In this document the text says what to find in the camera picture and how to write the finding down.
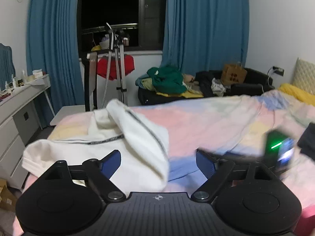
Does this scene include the white striped garment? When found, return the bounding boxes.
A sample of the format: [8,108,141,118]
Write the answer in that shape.
[22,100,169,195]

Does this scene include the black garment on bed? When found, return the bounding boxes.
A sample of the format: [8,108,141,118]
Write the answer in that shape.
[297,123,315,161]

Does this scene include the pastel bed sheet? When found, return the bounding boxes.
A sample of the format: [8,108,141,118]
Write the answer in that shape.
[12,88,315,236]

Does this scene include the yellow pillow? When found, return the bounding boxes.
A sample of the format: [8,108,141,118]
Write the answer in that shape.
[278,83,315,106]

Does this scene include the beige quilted headboard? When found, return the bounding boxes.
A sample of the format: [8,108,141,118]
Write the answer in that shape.
[292,58,315,95]

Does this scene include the brown paper bag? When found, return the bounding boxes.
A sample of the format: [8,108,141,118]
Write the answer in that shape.
[220,64,247,86]

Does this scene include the white dressing table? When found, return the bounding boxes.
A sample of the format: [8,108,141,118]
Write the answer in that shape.
[0,74,56,189]

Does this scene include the yellow garment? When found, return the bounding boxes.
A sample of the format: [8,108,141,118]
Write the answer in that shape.
[157,91,203,99]

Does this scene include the white box on table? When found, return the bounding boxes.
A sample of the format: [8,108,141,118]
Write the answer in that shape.
[32,69,44,79]

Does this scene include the green garment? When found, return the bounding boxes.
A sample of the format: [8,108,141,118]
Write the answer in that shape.
[147,65,187,94]

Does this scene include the black sofa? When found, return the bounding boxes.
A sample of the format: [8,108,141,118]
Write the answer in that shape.
[136,68,274,105]

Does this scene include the red cloth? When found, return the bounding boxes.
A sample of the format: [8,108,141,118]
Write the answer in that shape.
[97,55,134,80]

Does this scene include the right blue curtain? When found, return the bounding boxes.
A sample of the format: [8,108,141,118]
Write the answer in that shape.
[161,0,249,75]

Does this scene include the blue curtain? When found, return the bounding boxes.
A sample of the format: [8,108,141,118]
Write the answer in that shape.
[161,0,249,75]
[26,0,85,115]

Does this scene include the left blue curtain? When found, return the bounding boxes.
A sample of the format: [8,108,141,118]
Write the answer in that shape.
[26,0,85,115]

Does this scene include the garment steamer stand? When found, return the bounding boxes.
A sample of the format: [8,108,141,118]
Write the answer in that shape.
[81,23,137,112]

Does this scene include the window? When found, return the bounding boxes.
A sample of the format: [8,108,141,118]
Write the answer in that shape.
[77,0,166,58]

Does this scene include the wall power socket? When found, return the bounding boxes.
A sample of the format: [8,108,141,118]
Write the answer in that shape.
[272,66,284,77]

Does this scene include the wavy frame mirror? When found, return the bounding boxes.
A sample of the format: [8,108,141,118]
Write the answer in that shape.
[0,43,16,90]

